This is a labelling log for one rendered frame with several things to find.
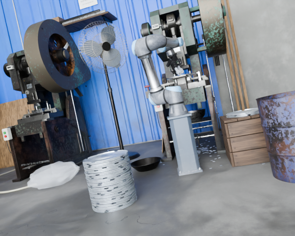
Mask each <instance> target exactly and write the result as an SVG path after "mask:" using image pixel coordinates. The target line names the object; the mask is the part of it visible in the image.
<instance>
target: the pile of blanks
mask: <svg viewBox="0 0 295 236"><path fill-rule="evenodd" d="M83 166H84V170H85V172H84V173H85V175H86V180H87V184H88V191H89V195H90V199H91V203H92V208H93V210H94V211H95V212H98V213H106V212H108V213H109V212H114V211H118V210H121V209H124V208H126V207H128V206H130V205H132V204H133V203H134V202H135V201H136V200H137V194H136V189H135V185H134V179H133V173H132V169H131V164H130V159H129V155H128V153H127V154H125V155H123V156H121V157H118V158H115V159H112V160H108V161H104V162H97V163H83Z"/></svg>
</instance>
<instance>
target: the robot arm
mask: <svg viewBox="0 0 295 236"><path fill-rule="evenodd" d="M183 44H184V42H183V39H182V38H181V37H178V38H170V37H166V36H164V35H156V34H153V35H148V36H146V37H142V38H139V39H137V40H134V41H133V43H132V52H133V54H134V56H137V57H138V59H140V60H141V63H142V66H143V69H144V71H145V74H146V77H147V81H148V83H149V86H150V91H149V92H150V93H149V94H148V96H149V97H148V98H149V101H150V103H151V104H152V105H154V106H157V105H162V104H167V103H169V106H170V109H169V117H174V116H180V115H184V114H187V113H188V110H187V108H186V106H185V104H184V100H183V95H182V90H181V87H180V86H173V87H166V89H164V88H163V86H161V85H160V82H159V79H158V76H157V73H156V70H155V66H154V64H153V61H152V58H151V55H152V51H154V50H157V49H158V51H159V52H165V51H166V54H167V56H168V57H170V59H169V61H168V63H167V65H166V66H167V67H169V66H171V67H172V70H173V71H174V72H175V73H176V74H178V75H179V76H181V72H182V71H183V69H182V68H180V65H181V64H182V62H181V58H179V59H178V58H177V56H176V55H177V53H175V51H174V48H177V47H180V46H183Z"/></svg>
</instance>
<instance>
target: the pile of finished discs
mask: <svg viewBox="0 0 295 236"><path fill-rule="evenodd" d="M255 114H259V110H258V108H252V109H245V110H244V111H242V110H240V111H234V112H230V113H227V114H226V115H227V117H228V118H237V117H245V116H248V115H255Z"/></svg>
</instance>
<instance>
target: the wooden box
mask: <svg viewBox="0 0 295 236"><path fill-rule="evenodd" d="M220 123H221V130H222V135H223V140H224V145H225V150H226V155H227V157H228V159H229V161H230V163H231V165H232V167H234V166H235V167H236V166H243V165H250V164H256V163H263V162H270V159H269V155H268V152H267V150H266V149H267V146H266V141H265V136H264V132H263V127H262V126H261V119H260V114H255V115H248V116H245V117H237V118H228V117H227V115H225V116H220Z"/></svg>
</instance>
